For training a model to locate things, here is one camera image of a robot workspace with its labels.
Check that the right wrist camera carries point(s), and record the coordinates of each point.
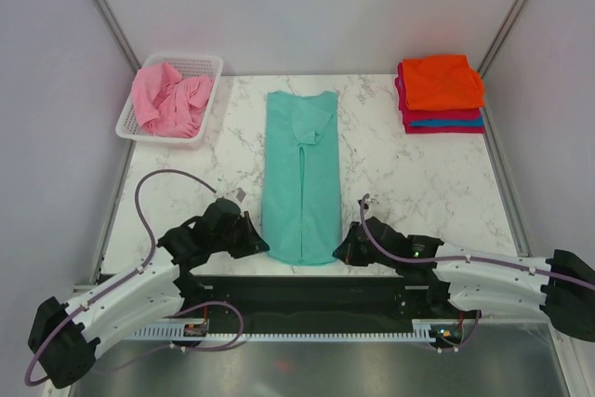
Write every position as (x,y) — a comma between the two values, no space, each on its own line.
(364,202)

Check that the bottom magenta folded t shirt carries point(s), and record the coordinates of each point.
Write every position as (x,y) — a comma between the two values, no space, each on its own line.
(423,130)

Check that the pink t shirt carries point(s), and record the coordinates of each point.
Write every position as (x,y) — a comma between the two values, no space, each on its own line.
(168,105)

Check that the left aluminium frame post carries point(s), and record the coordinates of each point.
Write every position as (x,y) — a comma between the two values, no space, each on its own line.
(117,33)

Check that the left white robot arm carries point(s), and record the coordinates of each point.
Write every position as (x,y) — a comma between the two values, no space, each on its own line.
(67,338)

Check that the blue folded t shirt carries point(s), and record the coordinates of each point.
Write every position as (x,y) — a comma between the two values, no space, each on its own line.
(448,123)

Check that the white plastic basket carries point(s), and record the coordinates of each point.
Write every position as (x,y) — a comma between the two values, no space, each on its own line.
(189,66)

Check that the aluminium frame post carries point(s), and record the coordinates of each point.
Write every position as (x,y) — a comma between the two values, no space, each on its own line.
(511,18)
(117,33)

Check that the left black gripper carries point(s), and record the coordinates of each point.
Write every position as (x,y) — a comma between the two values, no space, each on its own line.
(253,243)

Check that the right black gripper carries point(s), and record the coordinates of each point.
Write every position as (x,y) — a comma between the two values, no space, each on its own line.
(347,250)

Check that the teal t shirt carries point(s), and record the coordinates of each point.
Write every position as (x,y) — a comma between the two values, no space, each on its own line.
(301,200)

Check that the right aluminium frame post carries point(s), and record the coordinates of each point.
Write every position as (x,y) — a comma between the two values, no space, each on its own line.
(511,18)

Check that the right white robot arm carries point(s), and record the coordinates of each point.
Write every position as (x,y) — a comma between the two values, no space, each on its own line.
(460,279)

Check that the white slotted cable duct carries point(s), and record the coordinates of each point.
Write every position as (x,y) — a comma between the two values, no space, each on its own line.
(188,333)

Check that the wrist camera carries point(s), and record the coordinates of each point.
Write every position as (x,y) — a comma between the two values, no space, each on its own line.
(364,202)
(236,195)

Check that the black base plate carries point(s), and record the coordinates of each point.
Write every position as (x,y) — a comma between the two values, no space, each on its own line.
(320,304)

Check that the orange folded t shirt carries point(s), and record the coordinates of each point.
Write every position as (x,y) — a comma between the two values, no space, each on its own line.
(442,83)

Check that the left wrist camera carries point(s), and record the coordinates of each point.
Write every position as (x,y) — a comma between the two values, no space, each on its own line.
(236,195)

